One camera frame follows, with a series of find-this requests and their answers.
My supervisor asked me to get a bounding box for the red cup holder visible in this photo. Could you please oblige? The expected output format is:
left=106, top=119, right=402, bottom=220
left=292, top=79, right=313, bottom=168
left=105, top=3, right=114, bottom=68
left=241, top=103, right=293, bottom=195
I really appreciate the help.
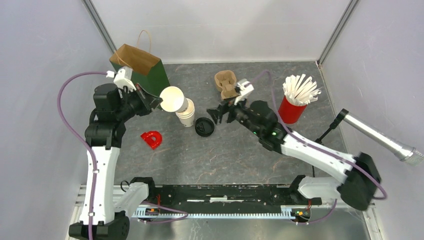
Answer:
left=278, top=96, right=308, bottom=124

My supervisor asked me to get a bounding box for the stack of black lids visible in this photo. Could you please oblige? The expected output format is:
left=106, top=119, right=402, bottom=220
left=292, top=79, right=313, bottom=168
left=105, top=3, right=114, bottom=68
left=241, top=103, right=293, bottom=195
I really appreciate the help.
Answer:
left=194, top=117, right=215, bottom=137

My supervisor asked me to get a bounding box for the red D-shaped object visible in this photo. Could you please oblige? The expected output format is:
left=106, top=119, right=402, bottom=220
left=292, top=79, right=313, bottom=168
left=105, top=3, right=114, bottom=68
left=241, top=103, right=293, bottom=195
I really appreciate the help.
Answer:
left=140, top=131, right=163, bottom=150

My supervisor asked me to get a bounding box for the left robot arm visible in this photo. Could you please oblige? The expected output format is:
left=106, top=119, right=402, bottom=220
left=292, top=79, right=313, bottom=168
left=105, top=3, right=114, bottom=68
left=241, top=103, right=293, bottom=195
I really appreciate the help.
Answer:
left=68, top=83, right=163, bottom=240

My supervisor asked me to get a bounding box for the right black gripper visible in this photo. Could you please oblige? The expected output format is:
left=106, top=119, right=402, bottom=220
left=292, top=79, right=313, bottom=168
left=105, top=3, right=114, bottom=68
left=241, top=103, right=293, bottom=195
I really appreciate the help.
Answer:
left=207, top=92, right=262, bottom=137

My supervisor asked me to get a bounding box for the stack of white paper cups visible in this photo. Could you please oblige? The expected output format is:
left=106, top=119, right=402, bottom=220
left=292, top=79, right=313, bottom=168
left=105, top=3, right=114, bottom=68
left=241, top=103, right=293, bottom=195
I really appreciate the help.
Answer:
left=175, top=98, right=195, bottom=128

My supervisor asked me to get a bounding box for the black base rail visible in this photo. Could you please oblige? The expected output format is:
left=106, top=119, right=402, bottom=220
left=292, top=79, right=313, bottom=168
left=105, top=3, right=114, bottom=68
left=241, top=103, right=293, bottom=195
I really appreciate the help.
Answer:
left=146, top=184, right=322, bottom=214

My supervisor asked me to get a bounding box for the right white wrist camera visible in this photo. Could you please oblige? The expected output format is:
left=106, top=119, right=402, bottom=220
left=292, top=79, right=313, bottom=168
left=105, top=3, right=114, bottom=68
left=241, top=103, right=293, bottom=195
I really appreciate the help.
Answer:
left=234, top=78, right=254, bottom=105

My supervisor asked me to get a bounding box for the stack of cardboard cup carriers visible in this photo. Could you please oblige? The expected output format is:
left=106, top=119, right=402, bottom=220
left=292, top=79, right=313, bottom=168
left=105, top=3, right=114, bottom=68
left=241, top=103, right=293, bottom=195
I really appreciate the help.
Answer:
left=214, top=70, right=238, bottom=100

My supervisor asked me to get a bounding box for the green paper bag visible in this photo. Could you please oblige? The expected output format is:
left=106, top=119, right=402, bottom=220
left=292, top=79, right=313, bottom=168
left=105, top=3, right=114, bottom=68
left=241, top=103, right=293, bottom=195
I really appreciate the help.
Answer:
left=109, top=33, right=171, bottom=96

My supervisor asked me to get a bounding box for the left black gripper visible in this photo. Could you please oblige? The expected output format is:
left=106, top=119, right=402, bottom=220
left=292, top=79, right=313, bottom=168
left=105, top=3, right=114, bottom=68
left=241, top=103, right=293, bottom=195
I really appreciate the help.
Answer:
left=115, top=83, right=164, bottom=122

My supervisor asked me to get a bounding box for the silver microphone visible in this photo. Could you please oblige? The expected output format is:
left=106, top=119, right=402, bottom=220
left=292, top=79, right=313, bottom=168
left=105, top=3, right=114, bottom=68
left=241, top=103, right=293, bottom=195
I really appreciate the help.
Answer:
left=336, top=108, right=424, bottom=167

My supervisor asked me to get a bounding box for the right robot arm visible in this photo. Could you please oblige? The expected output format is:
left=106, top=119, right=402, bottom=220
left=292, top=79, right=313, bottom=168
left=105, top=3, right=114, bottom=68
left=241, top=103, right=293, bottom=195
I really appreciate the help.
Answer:
left=206, top=100, right=381, bottom=211

